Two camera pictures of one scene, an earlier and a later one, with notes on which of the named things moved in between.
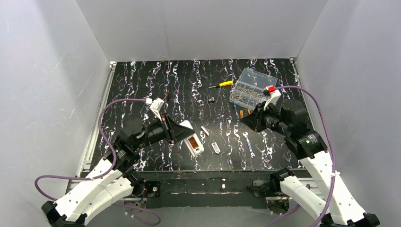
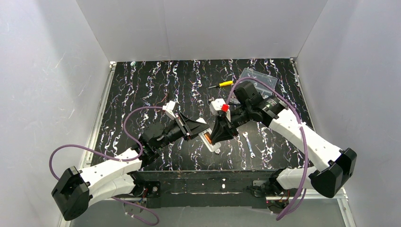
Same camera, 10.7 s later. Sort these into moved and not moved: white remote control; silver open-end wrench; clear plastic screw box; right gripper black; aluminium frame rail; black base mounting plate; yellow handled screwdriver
Moved: right gripper black; white remote control
Not moved: aluminium frame rail; yellow handled screwdriver; clear plastic screw box; silver open-end wrench; black base mounting plate
